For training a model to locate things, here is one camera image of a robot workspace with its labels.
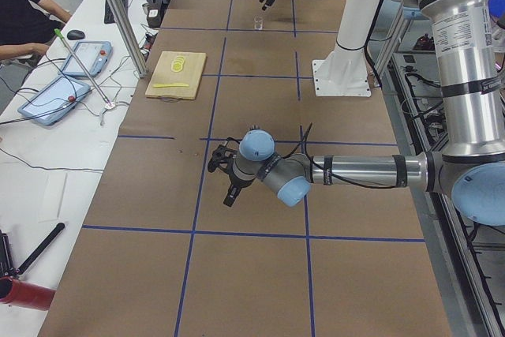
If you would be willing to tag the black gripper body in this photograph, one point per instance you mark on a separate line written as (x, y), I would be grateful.
(237, 182)

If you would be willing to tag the black box with label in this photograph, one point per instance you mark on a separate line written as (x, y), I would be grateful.
(154, 14)

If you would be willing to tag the lemon slice front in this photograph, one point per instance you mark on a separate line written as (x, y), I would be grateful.
(176, 69)

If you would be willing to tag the yellow plastic knife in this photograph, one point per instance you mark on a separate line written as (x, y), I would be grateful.
(171, 85)

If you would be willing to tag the wooden cutting board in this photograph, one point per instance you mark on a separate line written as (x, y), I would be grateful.
(191, 74)

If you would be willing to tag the far blue teach pendant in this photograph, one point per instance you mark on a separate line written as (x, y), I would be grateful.
(93, 54)

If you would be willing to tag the blue teach pendant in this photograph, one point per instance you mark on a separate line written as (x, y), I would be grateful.
(54, 101)
(93, 54)

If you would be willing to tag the near blue teach pendant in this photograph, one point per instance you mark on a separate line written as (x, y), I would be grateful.
(54, 101)

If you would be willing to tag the black computer mouse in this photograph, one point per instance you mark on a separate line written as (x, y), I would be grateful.
(75, 35)

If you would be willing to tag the seated person black shirt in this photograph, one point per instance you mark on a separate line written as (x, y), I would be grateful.
(27, 26)

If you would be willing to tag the red cylinder bottle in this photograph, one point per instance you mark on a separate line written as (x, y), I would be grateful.
(27, 295)

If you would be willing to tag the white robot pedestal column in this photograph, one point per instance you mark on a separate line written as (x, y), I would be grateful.
(343, 73)

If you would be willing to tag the aluminium frame post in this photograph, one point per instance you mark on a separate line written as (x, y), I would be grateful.
(129, 39)

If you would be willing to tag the black tripod handle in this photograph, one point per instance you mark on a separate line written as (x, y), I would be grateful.
(38, 250)

